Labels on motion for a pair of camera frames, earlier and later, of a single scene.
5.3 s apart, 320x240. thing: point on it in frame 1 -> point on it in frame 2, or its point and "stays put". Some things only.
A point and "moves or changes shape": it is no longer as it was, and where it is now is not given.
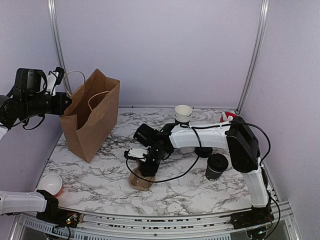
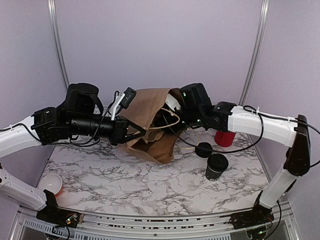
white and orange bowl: x=52 y=183 stays put
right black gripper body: x=154 y=166 -> x=192 y=117
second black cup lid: x=203 y=152 stays put
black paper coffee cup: x=212 y=175 stays put
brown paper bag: x=90 y=113 moves or changes shape
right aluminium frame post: x=264 y=8 stays put
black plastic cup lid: x=217 y=162 stays put
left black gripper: x=59 y=107 -> x=119 y=135
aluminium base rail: x=27 y=227 stays put
